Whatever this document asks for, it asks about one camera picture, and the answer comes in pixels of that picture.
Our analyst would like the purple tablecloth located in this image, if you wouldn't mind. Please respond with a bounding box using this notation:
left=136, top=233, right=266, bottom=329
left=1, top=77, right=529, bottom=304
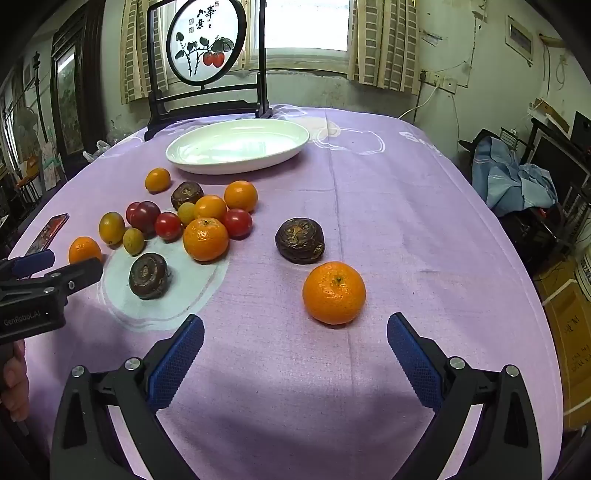
left=9, top=106, right=561, bottom=480

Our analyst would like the white oval plate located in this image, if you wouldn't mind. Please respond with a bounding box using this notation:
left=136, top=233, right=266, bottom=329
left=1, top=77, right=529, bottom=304
left=165, top=120, right=310, bottom=175

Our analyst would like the white wall electrical box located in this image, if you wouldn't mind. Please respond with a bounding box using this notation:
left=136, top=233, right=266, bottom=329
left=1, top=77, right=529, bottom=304
left=505, top=15, right=535, bottom=63

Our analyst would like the person's left hand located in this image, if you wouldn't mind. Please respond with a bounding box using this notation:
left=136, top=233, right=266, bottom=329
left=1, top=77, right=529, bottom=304
left=0, top=342, right=31, bottom=423

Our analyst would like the dark wooden cabinet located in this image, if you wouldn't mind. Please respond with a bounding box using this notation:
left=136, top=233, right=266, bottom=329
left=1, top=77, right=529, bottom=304
left=50, top=9, right=108, bottom=158

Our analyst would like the large yellow-green cherry tomato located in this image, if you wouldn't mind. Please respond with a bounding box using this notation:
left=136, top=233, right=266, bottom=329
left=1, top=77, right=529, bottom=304
left=98, top=211, right=126, bottom=246

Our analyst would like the dark red cherry tomato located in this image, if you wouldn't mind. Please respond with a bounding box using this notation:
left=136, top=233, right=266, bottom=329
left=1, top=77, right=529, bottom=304
left=130, top=201, right=161, bottom=236

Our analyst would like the white bucket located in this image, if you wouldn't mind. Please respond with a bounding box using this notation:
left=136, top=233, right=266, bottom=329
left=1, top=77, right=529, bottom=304
left=574, top=251, right=591, bottom=298

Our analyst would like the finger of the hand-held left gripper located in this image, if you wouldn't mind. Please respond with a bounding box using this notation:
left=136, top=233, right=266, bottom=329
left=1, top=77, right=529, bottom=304
left=0, top=250, right=55, bottom=283
left=44, top=257, right=103, bottom=301

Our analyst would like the window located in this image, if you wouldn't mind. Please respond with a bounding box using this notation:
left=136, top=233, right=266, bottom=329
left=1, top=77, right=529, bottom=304
left=240, top=0, right=352, bottom=70

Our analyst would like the small cardboard box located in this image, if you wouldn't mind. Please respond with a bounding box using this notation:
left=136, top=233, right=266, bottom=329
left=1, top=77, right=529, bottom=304
left=529, top=98, right=571, bottom=132

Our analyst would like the large cardboard box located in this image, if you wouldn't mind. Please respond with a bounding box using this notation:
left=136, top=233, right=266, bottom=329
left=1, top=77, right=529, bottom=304
left=536, top=258, right=591, bottom=430

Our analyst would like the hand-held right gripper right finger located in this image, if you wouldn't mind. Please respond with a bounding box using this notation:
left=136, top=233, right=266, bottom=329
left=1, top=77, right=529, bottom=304
left=387, top=312, right=544, bottom=480

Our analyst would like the white power cable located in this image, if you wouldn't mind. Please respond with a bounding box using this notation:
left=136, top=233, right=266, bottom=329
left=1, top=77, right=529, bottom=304
left=399, top=85, right=437, bottom=123

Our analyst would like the smartphone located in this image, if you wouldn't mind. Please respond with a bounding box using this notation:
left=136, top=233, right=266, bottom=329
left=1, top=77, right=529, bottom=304
left=25, top=213, right=70, bottom=257

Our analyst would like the wall power socket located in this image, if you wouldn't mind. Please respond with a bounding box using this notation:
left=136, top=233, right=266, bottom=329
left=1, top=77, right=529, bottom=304
left=421, top=70, right=458, bottom=92

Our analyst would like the orange mandarin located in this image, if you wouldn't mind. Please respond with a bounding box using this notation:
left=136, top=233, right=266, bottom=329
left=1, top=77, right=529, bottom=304
left=68, top=236, right=103, bottom=265
left=183, top=217, right=230, bottom=262
left=302, top=261, right=367, bottom=326

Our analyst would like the light blue cloth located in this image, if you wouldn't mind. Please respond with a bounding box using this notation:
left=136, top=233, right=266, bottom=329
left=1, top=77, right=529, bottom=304
left=473, top=137, right=558, bottom=217

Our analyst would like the white plastic bag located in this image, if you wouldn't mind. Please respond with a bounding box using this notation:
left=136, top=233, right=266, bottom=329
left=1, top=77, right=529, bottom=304
left=83, top=140, right=112, bottom=162

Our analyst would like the orange cherry tomato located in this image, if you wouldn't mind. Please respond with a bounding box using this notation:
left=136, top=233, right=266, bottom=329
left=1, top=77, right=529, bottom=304
left=144, top=167, right=171, bottom=193
left=224, top=180, right=258, bottom=213
left=194, top=195, right=227, bottom=222

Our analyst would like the brown water chestnut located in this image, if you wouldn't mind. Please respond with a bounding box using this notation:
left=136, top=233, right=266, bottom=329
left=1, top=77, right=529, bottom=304
left=128, top=252, right=174, bottom=301
left=171, top=181, right=204, bottom=210
left=275, top=218, right=325, bottom=265

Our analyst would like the black monitor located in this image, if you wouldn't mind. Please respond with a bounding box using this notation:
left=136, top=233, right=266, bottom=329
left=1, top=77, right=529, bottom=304
left=529, top=134, right=591, bottom=204

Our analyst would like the checked curtain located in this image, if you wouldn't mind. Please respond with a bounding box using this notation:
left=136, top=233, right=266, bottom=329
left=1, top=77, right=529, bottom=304
left=347, top=0, right=422, bottom=95
left=120, top=0, right=162, bottom=104

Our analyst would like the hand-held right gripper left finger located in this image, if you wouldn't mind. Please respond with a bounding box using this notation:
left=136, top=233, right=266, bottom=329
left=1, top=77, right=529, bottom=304
left=50, top=315, right=205, bottom=480

